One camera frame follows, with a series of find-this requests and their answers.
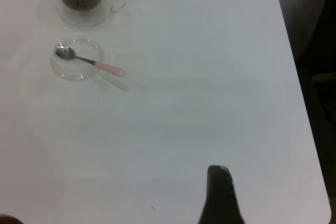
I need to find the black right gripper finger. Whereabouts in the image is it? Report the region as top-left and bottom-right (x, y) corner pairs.
(196, 165), (246, 224)

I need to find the metal spoon with pink handle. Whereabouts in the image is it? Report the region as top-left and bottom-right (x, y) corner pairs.
(55, 45), (126, 78)

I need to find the clear glass saucer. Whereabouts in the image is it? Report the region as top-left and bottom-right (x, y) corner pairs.
(50, 39), (105, 82)

